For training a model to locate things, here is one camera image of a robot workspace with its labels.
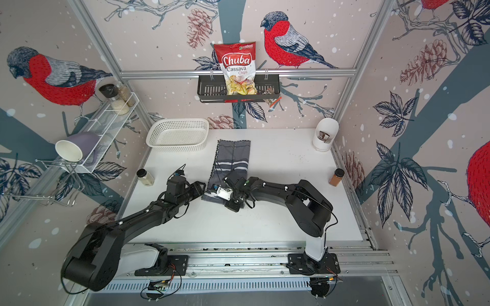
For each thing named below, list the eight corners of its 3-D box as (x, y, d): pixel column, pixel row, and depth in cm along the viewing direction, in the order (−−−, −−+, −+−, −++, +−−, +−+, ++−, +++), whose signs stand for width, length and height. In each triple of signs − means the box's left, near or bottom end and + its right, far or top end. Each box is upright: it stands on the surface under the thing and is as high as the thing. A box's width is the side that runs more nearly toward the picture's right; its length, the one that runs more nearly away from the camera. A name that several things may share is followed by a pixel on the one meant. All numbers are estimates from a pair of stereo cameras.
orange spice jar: (329, 188, 99) (337, 177, 90) (327, 180, 102) (334, 168, 93) (338, 188, 99) (346, 177, 90) (335, 180, 102) (343, 168, 93)
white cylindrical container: (313, 153, 113) (321, 135, 100) (308, 135, 122) (315, 117, 110) (333, 153, 112) (343, 135, 100) (326, 135, 122) (335, 117, 110)
